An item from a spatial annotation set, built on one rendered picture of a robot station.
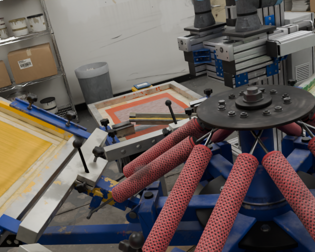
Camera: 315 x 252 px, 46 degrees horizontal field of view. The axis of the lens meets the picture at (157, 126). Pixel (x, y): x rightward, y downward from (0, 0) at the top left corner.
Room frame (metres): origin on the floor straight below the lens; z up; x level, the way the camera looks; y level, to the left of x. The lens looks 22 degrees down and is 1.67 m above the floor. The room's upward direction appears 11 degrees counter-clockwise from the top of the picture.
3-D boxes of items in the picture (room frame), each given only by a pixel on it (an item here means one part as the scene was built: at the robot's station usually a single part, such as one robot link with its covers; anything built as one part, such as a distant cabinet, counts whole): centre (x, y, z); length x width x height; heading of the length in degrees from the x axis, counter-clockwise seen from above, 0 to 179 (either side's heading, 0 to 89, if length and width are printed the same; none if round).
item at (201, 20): (2.65, -0.46, 1.31); 0.15 x 0.15 x 0.10
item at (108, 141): (1.61, 0.22, 0.97); 0.30 x 0.05 x 0.07; 15
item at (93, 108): (1.91, 0.02, 0.97); 0.79 x 0.58 x 0.04; 15
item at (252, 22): (2.19, -0.63, 1.31); 0.15 x 0.15 x 0.10
